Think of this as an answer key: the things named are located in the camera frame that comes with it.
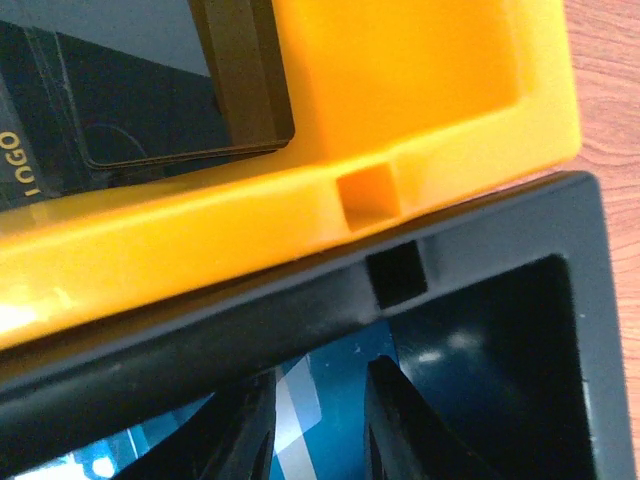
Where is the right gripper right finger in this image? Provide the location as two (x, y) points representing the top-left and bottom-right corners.
(364, 356), (500, 479)

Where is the blue cards stack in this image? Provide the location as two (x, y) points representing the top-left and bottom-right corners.
(19, 322), (396, 479)

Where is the black cards stack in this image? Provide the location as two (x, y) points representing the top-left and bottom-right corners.
(1, 0), (295, 210)

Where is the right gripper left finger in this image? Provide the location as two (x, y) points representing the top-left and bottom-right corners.
(115, 372), (276, 480)

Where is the yellow bin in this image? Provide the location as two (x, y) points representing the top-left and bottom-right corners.
(1, 1), (581, 348)

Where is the black bin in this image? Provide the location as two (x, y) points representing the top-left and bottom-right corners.
(1, 171), (636, 479)

